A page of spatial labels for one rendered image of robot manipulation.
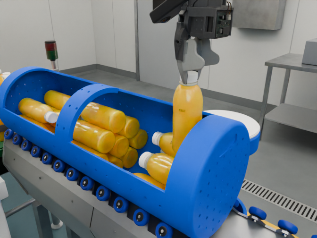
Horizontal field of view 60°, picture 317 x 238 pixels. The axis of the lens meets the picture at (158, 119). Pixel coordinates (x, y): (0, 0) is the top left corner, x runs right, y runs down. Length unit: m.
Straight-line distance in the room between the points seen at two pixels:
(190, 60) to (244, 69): 3.64
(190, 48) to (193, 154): 0.21
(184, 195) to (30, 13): 5.43
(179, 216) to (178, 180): 0.08
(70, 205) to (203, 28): 0.70
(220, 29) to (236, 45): 3.66
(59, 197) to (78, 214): 0.11
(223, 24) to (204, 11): 0.05
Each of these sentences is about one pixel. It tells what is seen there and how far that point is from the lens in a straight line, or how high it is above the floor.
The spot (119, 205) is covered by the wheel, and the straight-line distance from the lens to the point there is 0.78.
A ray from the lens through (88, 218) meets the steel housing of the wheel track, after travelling 0.91.
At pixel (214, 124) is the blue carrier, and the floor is 1.23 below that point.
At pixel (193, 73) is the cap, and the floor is 1.33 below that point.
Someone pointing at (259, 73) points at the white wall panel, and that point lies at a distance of 4.11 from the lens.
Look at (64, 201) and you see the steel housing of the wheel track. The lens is 1.00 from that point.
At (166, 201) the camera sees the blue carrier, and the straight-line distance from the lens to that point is 0.58.
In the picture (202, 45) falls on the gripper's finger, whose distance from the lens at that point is 0.61.
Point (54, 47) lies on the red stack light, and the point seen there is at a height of 1.22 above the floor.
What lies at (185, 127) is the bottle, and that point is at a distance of 0.61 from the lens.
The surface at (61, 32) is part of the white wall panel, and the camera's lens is 6.08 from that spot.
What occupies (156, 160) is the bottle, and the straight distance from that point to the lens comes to 0.65.
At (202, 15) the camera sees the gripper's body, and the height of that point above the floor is 1.45.
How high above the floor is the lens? 1.47
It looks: 23 degrees down
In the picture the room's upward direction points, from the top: straight up
